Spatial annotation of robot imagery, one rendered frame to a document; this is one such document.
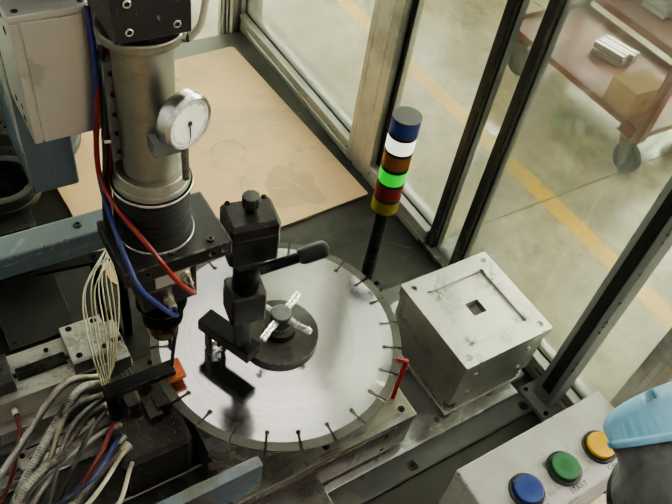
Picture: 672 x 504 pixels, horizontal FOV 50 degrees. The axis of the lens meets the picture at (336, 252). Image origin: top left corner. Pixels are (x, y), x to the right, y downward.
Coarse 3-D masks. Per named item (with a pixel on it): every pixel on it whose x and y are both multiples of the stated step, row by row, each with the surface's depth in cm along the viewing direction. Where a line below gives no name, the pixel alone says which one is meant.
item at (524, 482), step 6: (516, 480) 96; (522, 480) 96; (528, 480) 96; (534, 480) 96; (516, 486) 95; (522, 486) 95; (528, 486) 95; (534, 486) 96; (540, 486) 96; (516, 492) 95; (522, 492) 95; (528, 492) 95; (534, 492) 95; (540, 492) 95; (522, 498) 94; (528, 498) 94; (534, 498) 94; (540, 498) 94
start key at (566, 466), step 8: (560, 456) 99; (568, 456) 99; (552, 464) 98; (560, 464) 98; (568, 464) 98; (576, 464) 99; (560, 472) 97; (568, 472) 98; (576, 472) 98; (568, 480) 97
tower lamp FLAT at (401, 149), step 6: (390, 138) 106; (390, 144) 107; (396, 144) 106; (402, 144) 106; (408, 144) 106; (414, 144) 107; (390, 150) 107; (396, 150) 107; (402, 150) 107; (408, 150) 107; (396, 156) 108; (402, 156) 108; (408, 156) 108
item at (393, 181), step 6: (378, 174) 113; (384, 174) 111; (390, 174) 110; (396, 174) 110; (402, 174) 111; (378, 180) 113; (384, 180) 112; (390, 180) 111; (396, 180) 111; (402, 180) 112; (384, 186) 112; (390, 186) 112; (396, 186) 112
